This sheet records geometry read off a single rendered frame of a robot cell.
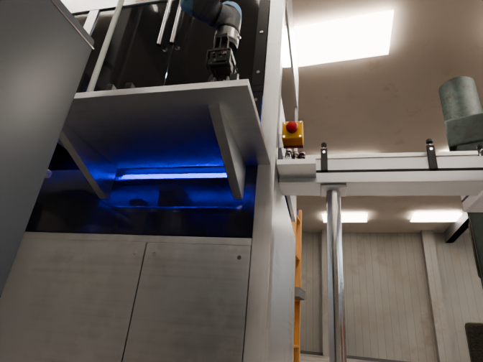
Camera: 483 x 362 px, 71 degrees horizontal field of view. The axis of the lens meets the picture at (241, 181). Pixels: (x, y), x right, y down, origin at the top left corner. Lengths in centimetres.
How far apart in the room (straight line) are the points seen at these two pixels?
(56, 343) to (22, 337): 13
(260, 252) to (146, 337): 42
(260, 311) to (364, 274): 1040
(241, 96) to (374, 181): 60
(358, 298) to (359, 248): 151
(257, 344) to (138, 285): 42
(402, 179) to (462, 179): 18
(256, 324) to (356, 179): 59
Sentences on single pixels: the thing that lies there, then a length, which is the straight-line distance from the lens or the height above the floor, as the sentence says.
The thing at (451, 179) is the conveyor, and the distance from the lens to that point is 130.
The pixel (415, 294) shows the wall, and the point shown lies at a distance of 1143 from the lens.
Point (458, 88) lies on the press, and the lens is 477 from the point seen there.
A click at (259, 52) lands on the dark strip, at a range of 148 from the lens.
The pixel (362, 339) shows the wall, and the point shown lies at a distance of 1118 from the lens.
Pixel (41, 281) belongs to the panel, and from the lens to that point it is 137.
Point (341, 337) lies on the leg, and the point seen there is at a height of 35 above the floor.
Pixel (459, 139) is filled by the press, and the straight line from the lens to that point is 405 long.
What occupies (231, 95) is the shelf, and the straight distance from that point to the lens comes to 86.
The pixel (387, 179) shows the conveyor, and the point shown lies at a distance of 125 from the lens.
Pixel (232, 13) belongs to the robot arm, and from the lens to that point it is 114.
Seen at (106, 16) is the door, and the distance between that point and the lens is 204.
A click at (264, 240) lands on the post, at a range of 105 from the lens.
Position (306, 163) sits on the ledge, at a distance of 114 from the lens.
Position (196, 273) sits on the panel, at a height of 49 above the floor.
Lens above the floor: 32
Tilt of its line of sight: 25 degrees up
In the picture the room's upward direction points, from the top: 6 degrees clockwise
